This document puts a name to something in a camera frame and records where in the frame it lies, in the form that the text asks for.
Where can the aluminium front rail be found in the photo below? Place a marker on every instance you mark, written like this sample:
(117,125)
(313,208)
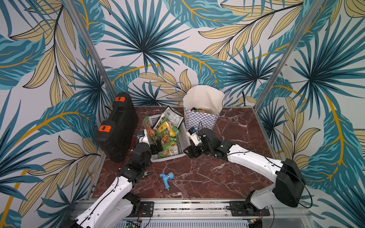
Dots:
(210,213)

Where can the black tool case orange latches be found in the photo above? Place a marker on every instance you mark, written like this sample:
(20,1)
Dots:
(115,134)

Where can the green orange soup packet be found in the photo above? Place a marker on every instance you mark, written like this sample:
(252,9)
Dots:
(148,127)

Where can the blue hose nozzle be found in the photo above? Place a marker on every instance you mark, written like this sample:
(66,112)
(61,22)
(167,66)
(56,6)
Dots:
(166,178)

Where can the yellow black pliers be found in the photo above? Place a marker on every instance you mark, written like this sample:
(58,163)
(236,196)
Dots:
(147,174)

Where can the green yellow corn soup packet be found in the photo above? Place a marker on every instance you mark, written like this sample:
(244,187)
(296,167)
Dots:
(167,127)

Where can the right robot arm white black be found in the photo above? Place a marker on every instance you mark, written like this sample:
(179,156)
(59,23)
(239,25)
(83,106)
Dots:
(288,183)

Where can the left corner aluminium post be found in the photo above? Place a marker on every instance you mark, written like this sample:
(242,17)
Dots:
(78,21)

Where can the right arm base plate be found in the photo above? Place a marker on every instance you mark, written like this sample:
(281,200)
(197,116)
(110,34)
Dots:
(244,209)

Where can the right corner aluminium post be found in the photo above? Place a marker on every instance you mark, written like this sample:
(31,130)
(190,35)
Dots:
(302,28)

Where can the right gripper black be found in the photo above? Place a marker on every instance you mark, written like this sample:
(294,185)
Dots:
(192,151)

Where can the paper bag blue checkered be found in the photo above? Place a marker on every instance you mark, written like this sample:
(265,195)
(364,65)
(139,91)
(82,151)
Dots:
(202,105)

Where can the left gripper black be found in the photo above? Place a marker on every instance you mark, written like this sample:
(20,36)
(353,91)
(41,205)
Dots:
(155,150)

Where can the corner aluminium post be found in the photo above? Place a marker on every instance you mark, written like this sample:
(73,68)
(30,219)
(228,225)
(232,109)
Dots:
(302,28)
(78,21)

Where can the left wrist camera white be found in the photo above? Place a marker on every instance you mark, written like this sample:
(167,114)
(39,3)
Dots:
(143,137)

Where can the white perforated plastic basket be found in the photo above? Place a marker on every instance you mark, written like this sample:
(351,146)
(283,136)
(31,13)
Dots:
(182,141)

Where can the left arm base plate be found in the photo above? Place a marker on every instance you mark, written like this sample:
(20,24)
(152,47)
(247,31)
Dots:
(142,209)

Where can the green mushroom chicken soup packet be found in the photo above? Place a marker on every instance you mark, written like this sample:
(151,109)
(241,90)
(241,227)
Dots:
(170,146)

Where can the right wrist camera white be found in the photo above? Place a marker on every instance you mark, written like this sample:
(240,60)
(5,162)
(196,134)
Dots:
(193,136)

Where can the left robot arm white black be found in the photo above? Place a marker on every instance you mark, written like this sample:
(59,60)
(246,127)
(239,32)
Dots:
(117,202)

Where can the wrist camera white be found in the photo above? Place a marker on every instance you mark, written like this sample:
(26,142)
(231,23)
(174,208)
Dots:
(193,136)
(143,137)

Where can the green white barcode packet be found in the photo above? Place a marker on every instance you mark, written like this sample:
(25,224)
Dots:
(172,115)

